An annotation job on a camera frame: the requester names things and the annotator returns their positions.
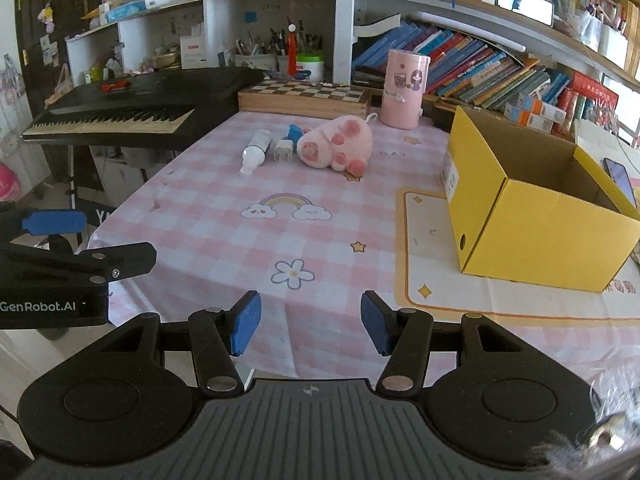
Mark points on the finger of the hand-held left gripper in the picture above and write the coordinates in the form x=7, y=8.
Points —
x=55, y=222
x=100, y=262

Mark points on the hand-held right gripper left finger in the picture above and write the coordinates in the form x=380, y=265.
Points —
x=246, y=325

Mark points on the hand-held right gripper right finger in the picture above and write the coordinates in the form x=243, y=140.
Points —
x=377, y=325

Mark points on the white charger plug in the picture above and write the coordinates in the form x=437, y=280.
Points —
x=283, y=152

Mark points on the yellow cardboard box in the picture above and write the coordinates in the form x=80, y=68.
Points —
x=540, y=240

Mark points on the pink plush toy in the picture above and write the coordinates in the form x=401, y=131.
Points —
x=340, y=145

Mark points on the blue plastic packet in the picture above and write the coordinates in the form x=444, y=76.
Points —
x=294, y=132

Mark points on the pink checked desktop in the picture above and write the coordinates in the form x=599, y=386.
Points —
x=225, y=260

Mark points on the black keyboard stand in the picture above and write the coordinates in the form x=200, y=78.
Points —
x=82, y=175

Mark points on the small red toy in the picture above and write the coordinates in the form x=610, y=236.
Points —
x=116, y=86

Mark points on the black electronic keyboard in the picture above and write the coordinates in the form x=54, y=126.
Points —
x=150, y=95

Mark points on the white squeeze bottle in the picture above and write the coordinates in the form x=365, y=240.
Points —
x=255, y=152

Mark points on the pink hanging toy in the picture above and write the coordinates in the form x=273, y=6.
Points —
x=48, y=17

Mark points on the white box red label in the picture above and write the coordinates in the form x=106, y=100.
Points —
x=193, y=52

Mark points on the blue tissue pack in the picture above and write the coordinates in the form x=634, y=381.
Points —
x=127, y=11

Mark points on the pink cartoon cylinder canister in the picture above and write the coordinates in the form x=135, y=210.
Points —
x=402, y=95

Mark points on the wooden chessboard box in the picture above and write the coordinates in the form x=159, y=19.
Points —
x=305, y=97

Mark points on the orange white small carton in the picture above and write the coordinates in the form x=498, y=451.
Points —
x=525, y=119
x=545, y=109

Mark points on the pen holder with pens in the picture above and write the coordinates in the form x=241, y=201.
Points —
x=255, y=57

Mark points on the white jar green lid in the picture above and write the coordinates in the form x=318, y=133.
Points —
x=310, y=67

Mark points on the red white pen figure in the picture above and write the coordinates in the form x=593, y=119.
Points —
x=292, y=55

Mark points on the row of leaning books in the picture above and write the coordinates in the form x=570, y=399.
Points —
x=475, y=67

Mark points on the black smartphone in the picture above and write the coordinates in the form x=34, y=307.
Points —
x=620, y=180

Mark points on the pile of papers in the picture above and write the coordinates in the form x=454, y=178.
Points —
x=592, y=135

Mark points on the white bookshelf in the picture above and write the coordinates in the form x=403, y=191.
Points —
x=345, y=35

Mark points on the red boxed book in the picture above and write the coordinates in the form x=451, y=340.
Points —
x=595, y=91

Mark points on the bright-screen phone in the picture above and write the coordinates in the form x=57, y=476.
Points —
x=525, y=5

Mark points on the clear pen cup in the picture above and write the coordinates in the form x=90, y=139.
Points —
x=589, y=30

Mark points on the white pen cup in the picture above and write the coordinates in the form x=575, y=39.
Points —
x=612, y=42

